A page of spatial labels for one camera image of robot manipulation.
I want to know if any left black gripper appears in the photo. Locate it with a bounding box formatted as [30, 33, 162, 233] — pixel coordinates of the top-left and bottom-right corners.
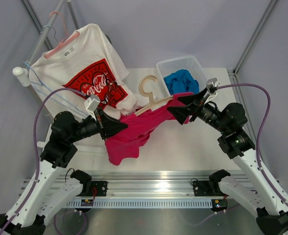
[68, 107, 129, 143]

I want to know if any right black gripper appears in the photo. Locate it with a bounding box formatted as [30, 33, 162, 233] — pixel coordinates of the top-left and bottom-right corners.
[167, 87, 229, 135]

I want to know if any pink magenta t shirt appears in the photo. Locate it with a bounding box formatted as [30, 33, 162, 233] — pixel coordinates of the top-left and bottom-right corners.
[105, 92, 193, 165]

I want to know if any wooden clothes hanger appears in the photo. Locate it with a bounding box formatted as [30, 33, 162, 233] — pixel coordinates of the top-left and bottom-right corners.
[134, 75, 173, 116]

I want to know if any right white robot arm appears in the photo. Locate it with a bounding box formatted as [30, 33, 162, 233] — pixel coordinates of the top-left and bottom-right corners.
[168, 90, 288, 235]

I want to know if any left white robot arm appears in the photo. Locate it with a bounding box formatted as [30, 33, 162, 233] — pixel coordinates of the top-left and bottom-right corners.
[0, 108, 128, 235]

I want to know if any white coca cola t shirt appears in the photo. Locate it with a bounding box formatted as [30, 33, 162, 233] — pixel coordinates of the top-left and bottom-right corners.
[31, 24, 142, 118]

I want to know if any blue cloth in basket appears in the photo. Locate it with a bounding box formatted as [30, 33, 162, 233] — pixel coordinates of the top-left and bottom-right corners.
[163, 70, 199, 95]

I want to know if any white plastic basket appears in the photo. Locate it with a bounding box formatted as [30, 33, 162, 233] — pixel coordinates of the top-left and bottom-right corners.
[156, 55, 208, 95]

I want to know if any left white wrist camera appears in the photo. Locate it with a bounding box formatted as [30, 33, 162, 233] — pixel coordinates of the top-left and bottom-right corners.
[84, 94, 100, 118]

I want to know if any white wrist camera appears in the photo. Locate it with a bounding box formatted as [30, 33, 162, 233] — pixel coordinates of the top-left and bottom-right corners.
[206, 78, 219, 103]
[84, 94, 100, 118]

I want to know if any blue wire hanger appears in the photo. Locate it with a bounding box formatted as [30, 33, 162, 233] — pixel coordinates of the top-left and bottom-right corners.
[23, 61, 87, 118]

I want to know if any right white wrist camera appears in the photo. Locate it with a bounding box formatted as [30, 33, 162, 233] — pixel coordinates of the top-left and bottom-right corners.
[206, 78, 219, 103]

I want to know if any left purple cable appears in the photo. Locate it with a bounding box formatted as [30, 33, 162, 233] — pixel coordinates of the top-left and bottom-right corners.
[0, 88, 90, 235]

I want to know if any purple cable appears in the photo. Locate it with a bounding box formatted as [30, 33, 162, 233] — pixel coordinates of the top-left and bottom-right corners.
[0, 88, 90, 235]
[216, 83, 288, 218]

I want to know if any aluminium mounting rail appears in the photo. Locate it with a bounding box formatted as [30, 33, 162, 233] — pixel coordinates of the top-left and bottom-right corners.
[86, 170, 215, 198]

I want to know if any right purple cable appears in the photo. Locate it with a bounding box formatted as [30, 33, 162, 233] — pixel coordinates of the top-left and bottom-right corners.
[216, 83, 288, 218]

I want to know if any white slotted cable duct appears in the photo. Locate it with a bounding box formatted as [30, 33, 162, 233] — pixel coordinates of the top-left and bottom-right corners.
[64, 198, 213, 209]

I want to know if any pink wire hanger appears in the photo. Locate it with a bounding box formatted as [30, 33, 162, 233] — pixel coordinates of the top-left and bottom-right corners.
[44, 11, 81, 58]

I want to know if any metal clothes rack rail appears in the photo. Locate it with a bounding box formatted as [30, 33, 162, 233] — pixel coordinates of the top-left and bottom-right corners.
[12, 0, 57, 105]

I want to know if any grey wire hanger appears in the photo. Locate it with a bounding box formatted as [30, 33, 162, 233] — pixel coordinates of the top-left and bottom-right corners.
[43, 24, 59, 42]

